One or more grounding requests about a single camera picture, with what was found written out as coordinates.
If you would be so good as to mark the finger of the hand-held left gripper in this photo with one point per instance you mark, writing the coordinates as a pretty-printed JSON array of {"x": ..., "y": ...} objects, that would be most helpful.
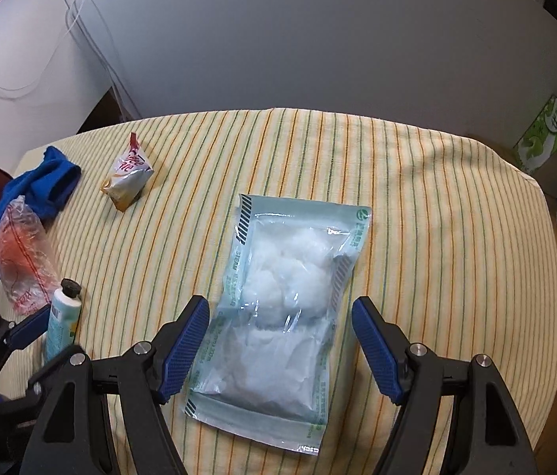
[
  {"x": 31, "y": 327},
  {"x": 11, "y": 403}
]

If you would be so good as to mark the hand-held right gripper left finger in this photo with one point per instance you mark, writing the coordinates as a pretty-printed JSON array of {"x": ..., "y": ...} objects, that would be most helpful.
[{"x": 182, "y": 351}]

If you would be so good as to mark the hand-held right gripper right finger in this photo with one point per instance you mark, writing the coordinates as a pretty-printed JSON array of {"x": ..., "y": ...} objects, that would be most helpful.
[{"x": 377, "y": 351}]

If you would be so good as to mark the pale blue cream tube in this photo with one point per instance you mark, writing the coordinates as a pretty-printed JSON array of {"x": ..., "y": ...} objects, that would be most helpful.
[{"x": 63, "y": 316}]

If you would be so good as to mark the clear pack of white cotton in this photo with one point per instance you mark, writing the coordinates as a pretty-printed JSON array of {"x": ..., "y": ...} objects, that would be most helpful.
[{"x": 278, "y": 267}]

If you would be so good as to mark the clear plastic bag red print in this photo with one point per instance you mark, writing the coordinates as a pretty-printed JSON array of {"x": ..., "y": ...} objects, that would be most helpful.
[{"x": 21, "y": 257}]

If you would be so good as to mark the blue fleece cloth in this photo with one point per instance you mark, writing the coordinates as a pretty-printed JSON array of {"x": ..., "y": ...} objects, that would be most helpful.
[{"x": 46, "y": 183}]

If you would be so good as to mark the striped yellow table cloth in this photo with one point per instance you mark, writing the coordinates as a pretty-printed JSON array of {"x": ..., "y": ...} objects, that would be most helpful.
[{"x": 432, "y": 208}]

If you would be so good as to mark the red and white snack packet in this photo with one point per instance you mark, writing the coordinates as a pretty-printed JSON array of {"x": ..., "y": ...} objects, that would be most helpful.
[{"x": 127, "y": 178}]

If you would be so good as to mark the green and white shopping bag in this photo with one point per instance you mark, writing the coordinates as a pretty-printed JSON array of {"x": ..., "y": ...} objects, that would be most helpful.
[{"x": 540, "y": 143}]

